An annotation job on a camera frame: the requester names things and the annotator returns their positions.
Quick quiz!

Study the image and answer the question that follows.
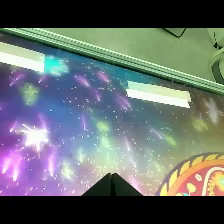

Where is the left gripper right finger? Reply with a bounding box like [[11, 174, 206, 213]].
[[112, 172, 144, 197]]

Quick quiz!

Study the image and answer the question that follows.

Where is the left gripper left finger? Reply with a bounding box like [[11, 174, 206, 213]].
[[81, 172, 114, 197]]

